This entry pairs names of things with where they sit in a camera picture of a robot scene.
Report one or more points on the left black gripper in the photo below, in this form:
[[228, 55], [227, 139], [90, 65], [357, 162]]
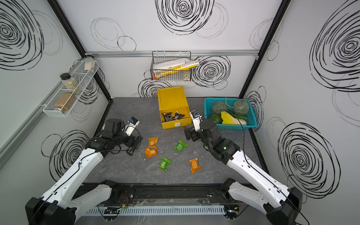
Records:
[[131, 143]]

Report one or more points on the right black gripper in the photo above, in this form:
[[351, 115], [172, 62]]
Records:
[[193, 132]]

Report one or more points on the yellow drawer cabinet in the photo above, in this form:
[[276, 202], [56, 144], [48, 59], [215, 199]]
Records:
[[172, 100]]

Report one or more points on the black cookie packet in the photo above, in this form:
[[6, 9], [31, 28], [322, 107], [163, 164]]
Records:
[[167, 116], [131, 149], [178, 116]]

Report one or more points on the yellow top drawer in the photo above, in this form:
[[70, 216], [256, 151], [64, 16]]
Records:
[[179, 123]]

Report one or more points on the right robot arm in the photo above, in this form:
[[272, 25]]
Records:
[[278, 202]]

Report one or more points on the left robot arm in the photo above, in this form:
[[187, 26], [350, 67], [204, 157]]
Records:
[[57, 206]]

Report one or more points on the green cookie packet middle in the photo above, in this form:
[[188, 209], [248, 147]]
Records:
[[180, 146]]

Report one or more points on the green cookie packet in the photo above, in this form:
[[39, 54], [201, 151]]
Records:
[[180, 146], [164, 164]]

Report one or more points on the orange cookie packet upper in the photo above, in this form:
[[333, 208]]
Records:
[[153, 141]]

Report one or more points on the orange cookie packet large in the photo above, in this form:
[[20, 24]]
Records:
[[151, 151]]

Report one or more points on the green avocado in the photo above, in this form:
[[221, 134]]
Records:
[[216, 118]]

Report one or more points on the orange cookie packet right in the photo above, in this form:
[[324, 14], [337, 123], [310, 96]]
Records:
[[194, 165]]

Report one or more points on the yellow white cabbage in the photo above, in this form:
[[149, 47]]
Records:
[[229, 120]]

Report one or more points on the left green melon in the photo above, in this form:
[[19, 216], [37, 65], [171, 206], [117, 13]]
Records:
[[219, 107]]

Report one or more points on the green melon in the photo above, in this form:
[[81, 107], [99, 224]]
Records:
[[219, 107], [240, 107]]

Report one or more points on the green cookie packet lower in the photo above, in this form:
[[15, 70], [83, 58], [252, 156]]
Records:
[[164, 164]]

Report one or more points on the green cucumber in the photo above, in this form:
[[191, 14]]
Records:
[[239, 115]]

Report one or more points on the right green melon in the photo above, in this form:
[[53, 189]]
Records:
[[240, 107]]

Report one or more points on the yellow white package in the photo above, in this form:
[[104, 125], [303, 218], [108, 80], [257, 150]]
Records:
[[175, 67]]

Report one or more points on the black lid spice jar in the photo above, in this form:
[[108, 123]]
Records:
[[71, 83]]

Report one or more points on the clear jar far shelf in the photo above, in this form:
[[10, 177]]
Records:
[[89, 63]]

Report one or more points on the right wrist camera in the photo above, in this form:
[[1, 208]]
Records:
[[196, 119]]

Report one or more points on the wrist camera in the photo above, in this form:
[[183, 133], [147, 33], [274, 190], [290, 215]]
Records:
[[130, 127], [196, 119]]

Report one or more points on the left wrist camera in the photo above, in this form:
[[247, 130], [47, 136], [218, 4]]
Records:
[[130, 127]]

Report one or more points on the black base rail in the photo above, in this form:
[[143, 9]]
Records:
[[135, 193]]

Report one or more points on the black wire wall basket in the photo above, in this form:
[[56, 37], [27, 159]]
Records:
[[163, 56]]

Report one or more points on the white wire wall shelf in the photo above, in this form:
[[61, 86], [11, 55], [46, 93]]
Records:
[[82, 106]]

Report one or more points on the white slotted cable duct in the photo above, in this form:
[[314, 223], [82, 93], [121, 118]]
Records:
[[158, 211]]

